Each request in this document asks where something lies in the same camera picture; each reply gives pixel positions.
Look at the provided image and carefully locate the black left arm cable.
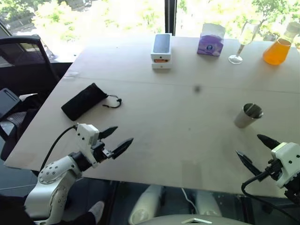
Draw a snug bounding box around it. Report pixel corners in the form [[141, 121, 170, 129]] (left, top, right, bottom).
[[39, 125, 79, 173]]

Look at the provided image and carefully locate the black drawstring pouch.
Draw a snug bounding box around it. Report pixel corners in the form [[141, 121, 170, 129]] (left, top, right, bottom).
[[61, 82, 123, 121]]

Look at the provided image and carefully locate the white sneaker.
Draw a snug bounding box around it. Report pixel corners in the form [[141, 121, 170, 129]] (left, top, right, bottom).
[[89, 201, 105, 224]]

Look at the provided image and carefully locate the black window frame post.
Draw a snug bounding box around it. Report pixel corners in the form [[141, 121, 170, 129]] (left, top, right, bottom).
[[164, 0, 178, 36]]

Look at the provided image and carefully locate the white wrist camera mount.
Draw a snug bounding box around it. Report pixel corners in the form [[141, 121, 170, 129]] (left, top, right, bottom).
[[76, 123, 100, 168], [270, 142, 300, 188]]

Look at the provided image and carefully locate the black mesh office chair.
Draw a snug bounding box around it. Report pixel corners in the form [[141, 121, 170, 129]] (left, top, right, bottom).
[[0, 34, 72, 162]]

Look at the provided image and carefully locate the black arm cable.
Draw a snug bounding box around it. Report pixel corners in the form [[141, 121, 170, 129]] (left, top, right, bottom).
[[241, 170, 300, 223], [39, 125, 79, 173]]

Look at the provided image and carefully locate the thin white cable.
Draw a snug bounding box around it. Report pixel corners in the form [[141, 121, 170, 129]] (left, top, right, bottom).
[[181, 187, 198, 209]]

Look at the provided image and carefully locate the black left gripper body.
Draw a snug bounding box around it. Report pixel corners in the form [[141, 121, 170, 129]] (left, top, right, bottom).
[[92, 140, 113, 164]]

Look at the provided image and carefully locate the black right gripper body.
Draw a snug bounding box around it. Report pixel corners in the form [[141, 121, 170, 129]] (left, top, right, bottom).
[[264, 159, 285, 181]]

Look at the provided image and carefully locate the white rounded shape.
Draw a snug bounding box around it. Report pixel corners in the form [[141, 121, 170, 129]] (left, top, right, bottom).
[[128, 184, 165, 225]]

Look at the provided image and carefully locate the purple tissue box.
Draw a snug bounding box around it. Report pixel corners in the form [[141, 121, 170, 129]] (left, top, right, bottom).
[[196, 22, 226, 58]]

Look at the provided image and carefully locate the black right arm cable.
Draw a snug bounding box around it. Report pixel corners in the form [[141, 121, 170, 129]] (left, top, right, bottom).
[[241, 170, 300, 223]]

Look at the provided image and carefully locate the dark trouser leg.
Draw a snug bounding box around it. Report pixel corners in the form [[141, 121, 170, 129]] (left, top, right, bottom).
[[65, 210, 97, 225]]

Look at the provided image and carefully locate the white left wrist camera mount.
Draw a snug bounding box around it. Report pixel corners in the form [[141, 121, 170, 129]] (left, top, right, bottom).
[[76, 123, 100, 168]]

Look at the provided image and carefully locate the white phone box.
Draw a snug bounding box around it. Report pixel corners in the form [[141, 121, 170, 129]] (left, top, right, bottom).
[[150, 33, 173, 70]]

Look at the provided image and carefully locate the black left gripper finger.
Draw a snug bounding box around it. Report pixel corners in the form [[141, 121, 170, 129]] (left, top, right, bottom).
[[98, 126, 119, 140], [110, 137, 135, 160]]

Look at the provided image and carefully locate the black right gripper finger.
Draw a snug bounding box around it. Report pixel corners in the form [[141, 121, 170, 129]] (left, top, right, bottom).
[[235, 150, 262, 177], [257, 134, 281, 150]]

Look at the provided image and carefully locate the stainless steel cup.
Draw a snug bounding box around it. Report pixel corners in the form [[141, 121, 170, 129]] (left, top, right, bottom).
[[233, 103, 264, 129]]

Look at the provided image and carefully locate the clear wine glass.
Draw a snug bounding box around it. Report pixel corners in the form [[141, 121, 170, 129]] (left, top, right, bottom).
[[228, 19, 262, 65]]

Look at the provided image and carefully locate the flask of orange liquid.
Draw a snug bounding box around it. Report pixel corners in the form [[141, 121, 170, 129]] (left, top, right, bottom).
[[262, 22, 299, 66]]

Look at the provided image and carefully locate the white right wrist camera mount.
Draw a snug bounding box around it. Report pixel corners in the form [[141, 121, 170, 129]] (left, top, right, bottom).
[[270, 142, 300, 188]]

